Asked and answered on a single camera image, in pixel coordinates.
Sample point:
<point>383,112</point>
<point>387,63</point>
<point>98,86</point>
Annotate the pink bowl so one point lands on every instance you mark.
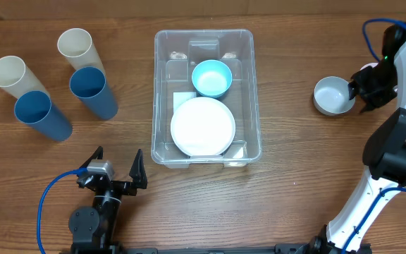
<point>374,64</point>

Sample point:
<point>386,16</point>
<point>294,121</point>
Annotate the beige cup far left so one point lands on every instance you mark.
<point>16,78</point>

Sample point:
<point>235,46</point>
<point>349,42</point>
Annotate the light blue bowl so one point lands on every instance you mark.
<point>212,78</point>

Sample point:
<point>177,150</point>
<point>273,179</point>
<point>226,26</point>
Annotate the grey bowl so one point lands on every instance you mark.
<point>331,96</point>

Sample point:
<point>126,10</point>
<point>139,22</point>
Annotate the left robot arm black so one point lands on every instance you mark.
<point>93,226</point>

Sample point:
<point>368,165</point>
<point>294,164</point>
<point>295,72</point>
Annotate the blue cup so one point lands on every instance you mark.
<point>36,110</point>
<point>90,86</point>

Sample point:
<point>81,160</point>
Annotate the clear plastic storage bin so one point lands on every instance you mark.
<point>176,53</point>

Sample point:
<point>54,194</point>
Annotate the blue cup left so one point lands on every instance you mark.
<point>36,110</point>

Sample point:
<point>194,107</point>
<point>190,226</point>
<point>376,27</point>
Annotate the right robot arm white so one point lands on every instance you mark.
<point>384,155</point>

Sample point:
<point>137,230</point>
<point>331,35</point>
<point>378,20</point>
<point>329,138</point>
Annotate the beige cup back left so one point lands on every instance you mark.
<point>77,46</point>

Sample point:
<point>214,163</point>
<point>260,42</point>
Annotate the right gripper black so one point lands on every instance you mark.
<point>360,92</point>

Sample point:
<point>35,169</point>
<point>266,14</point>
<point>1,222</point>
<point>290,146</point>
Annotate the pink plate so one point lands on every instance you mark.
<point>203,126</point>

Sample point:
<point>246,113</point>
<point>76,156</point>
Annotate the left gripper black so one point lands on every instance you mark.
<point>138,175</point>

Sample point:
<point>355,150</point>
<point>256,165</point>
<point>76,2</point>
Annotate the blue cup right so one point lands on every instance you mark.
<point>90,86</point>

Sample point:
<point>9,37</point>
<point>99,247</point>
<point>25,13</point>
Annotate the beige cup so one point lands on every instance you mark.
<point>16,78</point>
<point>77,46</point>

